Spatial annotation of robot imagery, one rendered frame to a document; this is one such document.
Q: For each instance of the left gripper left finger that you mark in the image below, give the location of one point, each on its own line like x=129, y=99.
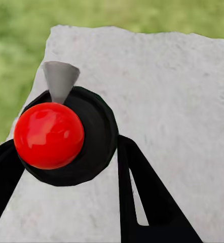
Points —
x=11, y=170

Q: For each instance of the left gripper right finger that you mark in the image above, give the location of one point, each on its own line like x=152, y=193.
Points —
x=167, y=222

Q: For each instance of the insectifuge atomizer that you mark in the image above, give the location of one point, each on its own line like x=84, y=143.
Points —
x=68, y=134

